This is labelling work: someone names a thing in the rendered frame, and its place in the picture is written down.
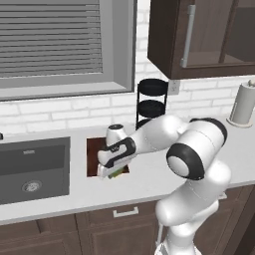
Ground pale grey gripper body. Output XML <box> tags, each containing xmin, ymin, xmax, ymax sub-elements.
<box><xmin>97</xmin><ymin>159</ymin><xmax>132</xmax><ymax>180</ymax></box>

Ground green and yellow sponge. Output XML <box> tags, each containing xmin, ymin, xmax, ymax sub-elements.
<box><xmin>108</xmin><ymin>167</ymin><xmax>125</xmax><ymax>180</ymax></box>

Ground dark brown cutting board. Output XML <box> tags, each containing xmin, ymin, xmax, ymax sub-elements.
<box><xmin>86</xmin><ymin>136</ymin><xmax>130</xmax><ymax>178</ymax></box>

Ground dark wood drawer front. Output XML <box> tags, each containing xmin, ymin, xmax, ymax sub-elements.
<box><xmin>75</xmin><ymin>199</ymin><xmax>161</xmax><ymax>228</ymax></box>

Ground dark wood cupboard door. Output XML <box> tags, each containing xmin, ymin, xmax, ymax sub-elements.
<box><xmin>78</xmin><ymin>220</ymin><xmax>162</xmax><ymax>255</ymax></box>

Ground dark grey sink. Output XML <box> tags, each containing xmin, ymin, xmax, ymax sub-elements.
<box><xmin>0</xmin><ymin>135</ymin><xmax>72</xmax><ymax>206</ymax></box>

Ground dark wood base cupboard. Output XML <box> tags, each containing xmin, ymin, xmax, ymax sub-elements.
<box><xmin>193</xmin><ymin>184</ymin><xmax>255</xmax><ymax>255</ymax></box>
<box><xmin>0</xmin><ymin>213</ymin><xmax>83</xmax><ymax>255</ymax></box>

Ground grey window blinds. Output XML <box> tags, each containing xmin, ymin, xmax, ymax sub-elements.
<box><xmin>0</xmin><ymin>0</ymin><xmax>105</xmax><ymax>80</ymax></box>

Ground white paper towel roll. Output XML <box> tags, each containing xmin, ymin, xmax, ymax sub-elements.
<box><xmin>226</xmin><ymin>79</ymin><xmax>255</xmax><ymax>128</ymax></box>

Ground glass cupboard door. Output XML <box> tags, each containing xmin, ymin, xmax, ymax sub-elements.
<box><xmin>171</xmin><ymin>0</ymin><xmax>255</xmax><ymax>80</ymax></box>

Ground silver drawer handle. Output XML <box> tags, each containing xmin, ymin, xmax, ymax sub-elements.
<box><xmin>112</xmin><ymin>206</ymin><xmax>140</xmax><ymax>219</ymax></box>

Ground black tiered wire stand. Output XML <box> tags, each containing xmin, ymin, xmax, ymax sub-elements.
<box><xmin>134</xmin><ymin>78</ymin><xmax>169</xmax><ymax>131</ymax></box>

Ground white wall socket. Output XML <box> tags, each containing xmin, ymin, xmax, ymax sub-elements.
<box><xmin>167</xmin><ymin>79</ymin><xmax>181</xmax><ymax>97</ymax></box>

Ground grey window frame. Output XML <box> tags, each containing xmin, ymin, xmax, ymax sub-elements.
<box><xmin>0</xmin><ymin>0</ymin><xmax>138</xmax><ymax>102</ymax></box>

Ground dark wood wall cupboard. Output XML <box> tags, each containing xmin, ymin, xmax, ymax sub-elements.
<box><xmin>146</xmin><ymin>0</ymin><xmax>255</xmax><ymax>81</ymax></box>

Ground long silver door handle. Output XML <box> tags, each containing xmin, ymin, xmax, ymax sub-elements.
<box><xmin>179</xmin><ymin>4</ymin><xmax>197</xmax><ymax>69</ymax></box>

